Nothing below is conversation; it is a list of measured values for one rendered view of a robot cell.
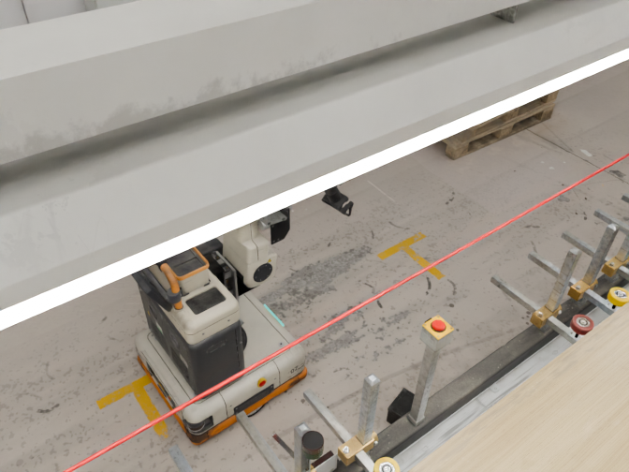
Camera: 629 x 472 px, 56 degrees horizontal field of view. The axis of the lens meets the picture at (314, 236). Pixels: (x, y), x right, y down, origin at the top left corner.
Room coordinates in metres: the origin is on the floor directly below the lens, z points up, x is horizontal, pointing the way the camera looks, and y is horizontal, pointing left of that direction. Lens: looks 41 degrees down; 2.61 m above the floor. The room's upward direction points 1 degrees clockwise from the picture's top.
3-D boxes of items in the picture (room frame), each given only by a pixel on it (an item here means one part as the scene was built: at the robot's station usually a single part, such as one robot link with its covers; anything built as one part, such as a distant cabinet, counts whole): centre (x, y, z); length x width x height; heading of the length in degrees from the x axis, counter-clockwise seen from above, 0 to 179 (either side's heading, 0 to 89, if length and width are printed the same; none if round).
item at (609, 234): (1.78, -1.17, 0.91); 0.04 x 0.04 x 0.48; 37
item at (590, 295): (1.79, -1.11, 0.81); 0.43 x 0.03 x 0.04; 37
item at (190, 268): (1.77, 0.55, 0.87); 0.23 x 0.15 x 0.11; 39
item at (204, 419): (1.84, 0.46, 0.16); 0.67 x 0.64 x 0.25; 129
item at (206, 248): (1.99, 0.37, 0.68); 0.28 x 0.27 x 0.25; 39
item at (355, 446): (1.00, -0.16, 0.81); 0.14 x 0.06 x 0.05; 127
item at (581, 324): (1.48, -1.03, 0.85); 0.08 x 0.08 x 0.11
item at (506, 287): (1.64, -0.91, 0.80); 0.43 x 0.03 x 0.04; 37
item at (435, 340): (1.18, -0.39, 1.18); 0.07 x 0.07 x 0.08; 37
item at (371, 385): (1.02, -0.18, 0.93); 0.04 x 0.04 x 0.48; 37
